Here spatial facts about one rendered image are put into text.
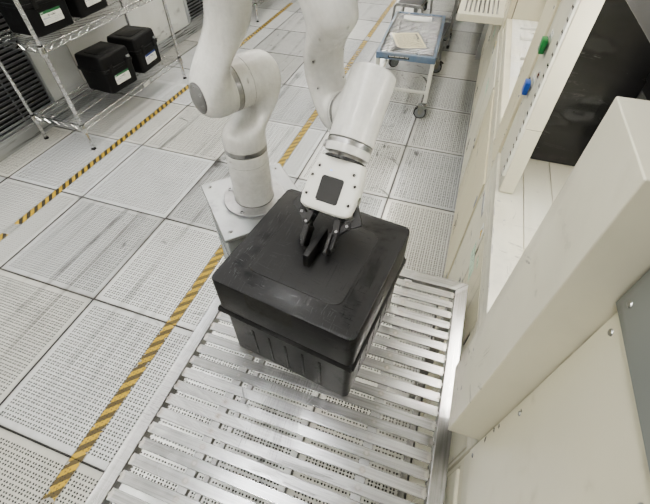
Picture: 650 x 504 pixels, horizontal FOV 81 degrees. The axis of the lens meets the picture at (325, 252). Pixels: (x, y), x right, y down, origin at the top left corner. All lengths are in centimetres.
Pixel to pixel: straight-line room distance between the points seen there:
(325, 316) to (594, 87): 93
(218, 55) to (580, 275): 79
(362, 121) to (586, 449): 53
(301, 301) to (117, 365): 137
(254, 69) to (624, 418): 91
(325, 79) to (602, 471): 68
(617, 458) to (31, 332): 215
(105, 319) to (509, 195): 177
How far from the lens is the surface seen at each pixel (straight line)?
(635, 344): 37
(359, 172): 68
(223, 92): 96
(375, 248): 74
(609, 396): 41
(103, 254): 238
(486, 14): 277
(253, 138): 106
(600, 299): 41
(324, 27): 69
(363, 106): 69
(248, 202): 118
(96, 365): 197
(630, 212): 34
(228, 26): 92
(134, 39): 364
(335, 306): 65
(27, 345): 220
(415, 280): 103
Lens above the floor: 156
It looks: 49 degrees down
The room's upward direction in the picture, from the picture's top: straight up
